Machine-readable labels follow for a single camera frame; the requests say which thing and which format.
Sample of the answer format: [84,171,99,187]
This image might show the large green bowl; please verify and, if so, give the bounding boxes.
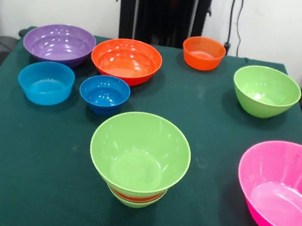
[229,62,302,124]
[84,105,197,205]

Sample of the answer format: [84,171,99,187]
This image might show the small dark blue bowl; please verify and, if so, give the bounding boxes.
[76,71,133,120]

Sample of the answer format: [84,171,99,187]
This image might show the large orange bowl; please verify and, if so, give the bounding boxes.
[87,34,165,91]

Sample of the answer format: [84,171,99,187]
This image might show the small translucent orange bowl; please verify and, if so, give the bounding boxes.
[107,184,166,207]
[179,33,229,74]

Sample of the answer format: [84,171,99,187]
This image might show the small green bowl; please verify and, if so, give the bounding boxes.
[104,182,168,213]

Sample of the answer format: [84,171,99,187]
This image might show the purple bowl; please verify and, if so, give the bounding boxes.
[20,18,99,72]

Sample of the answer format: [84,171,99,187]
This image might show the light blue translucent bowl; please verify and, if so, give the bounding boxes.
[14,57,77,110]

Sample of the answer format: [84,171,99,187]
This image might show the dark green table cloth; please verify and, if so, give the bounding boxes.
[0,22,302,226]

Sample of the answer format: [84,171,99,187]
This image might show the large pink bowl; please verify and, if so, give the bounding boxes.
[230,135,302,226]

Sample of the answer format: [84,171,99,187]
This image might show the black wall cable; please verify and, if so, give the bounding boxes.
[221,0,248,58]

